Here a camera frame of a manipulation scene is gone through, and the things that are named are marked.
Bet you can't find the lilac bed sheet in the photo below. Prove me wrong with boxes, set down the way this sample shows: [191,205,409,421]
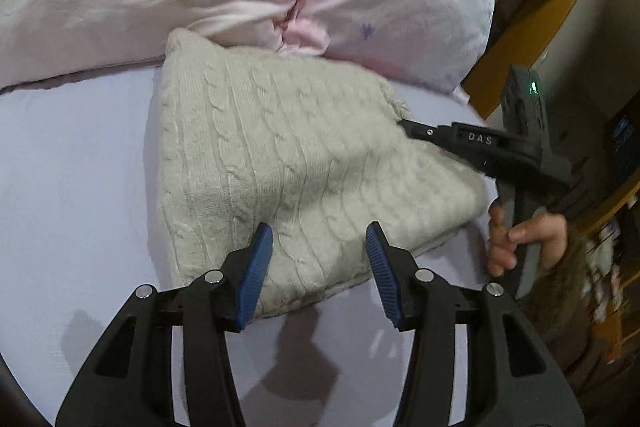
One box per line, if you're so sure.
[0,63,506,427]

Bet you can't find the cream cable-knit sweater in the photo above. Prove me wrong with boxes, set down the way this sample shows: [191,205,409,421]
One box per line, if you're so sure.
[151,28,491,319]

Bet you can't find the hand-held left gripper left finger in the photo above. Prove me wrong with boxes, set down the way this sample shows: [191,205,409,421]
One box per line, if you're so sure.
[55,222,274,427]

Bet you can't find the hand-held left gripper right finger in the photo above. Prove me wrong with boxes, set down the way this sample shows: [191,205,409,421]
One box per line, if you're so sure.
[365,221,587,427]

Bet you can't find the wooden shelf unit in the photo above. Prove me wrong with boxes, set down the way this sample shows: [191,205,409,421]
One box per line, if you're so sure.
[440,0,640,348]

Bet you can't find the brown fuzzy sleeve forearm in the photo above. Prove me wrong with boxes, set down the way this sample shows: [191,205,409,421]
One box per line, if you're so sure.
[517,227,640,427]

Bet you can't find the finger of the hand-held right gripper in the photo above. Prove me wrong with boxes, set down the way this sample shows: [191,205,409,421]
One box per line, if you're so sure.
[397,119,543,180]

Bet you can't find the person's right hand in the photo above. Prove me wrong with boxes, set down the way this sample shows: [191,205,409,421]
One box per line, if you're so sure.
[487,198,568,278]

